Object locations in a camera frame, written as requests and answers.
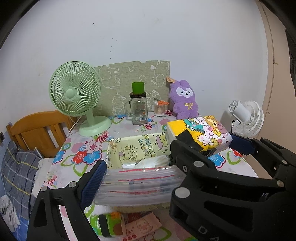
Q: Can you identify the floral tablecloth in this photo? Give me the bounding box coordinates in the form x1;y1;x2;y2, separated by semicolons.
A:
28;111;259;241

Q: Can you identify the white crumpled cloth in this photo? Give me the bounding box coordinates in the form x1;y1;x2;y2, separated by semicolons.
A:
0;195;20;232

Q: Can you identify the green printed board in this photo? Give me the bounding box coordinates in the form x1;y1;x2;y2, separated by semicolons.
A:
94;61;171;118

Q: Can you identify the clear cotton swab container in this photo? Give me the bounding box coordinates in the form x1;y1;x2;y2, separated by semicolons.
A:
154;98;168;117

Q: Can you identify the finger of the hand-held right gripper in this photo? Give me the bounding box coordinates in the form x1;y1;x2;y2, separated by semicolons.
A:
230;134;296;193
169;140;296;241

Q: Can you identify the wooden bed headboard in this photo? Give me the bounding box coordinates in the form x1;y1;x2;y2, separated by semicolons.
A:
6;110;78;158

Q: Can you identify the yellow cartoon tissue pack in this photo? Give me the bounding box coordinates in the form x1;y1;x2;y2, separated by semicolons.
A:
166;115;233;154

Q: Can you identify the purple plush bunny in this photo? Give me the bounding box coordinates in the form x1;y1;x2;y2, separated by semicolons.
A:
167;77;199;120

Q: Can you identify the yellow cartoon storage box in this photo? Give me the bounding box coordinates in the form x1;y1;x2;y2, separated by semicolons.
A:
99;132;185;212

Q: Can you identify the clear plastic zip bag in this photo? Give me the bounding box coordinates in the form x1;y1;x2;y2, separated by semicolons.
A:
95;165;186;207

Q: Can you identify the green desk fan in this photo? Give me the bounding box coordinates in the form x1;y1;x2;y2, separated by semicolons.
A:
49;61;112;137

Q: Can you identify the white fan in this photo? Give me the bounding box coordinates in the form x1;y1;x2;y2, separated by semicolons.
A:
228;100;264;138

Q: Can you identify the beige printed packet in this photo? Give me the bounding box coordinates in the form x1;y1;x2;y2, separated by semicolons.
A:
125;212;163;237

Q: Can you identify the glass jar mug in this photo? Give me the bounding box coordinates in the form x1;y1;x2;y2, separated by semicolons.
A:
124;92;148;126

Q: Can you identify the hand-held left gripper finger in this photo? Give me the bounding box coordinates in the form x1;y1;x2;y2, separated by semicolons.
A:
26;160;108;241

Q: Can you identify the white fan cable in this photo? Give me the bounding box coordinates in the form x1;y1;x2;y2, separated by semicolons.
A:
69;115;83;135

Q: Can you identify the green packet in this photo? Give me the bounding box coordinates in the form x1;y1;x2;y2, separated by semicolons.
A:
90;212;127;237

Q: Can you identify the blue bed sheet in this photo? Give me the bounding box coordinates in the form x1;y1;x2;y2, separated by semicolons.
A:
6;215;29;241

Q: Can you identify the blue plaid pillow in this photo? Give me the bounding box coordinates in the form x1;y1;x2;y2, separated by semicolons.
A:
0;140;43;219

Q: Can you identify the white soft packet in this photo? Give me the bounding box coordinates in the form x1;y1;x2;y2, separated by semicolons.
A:
121;155;171;170

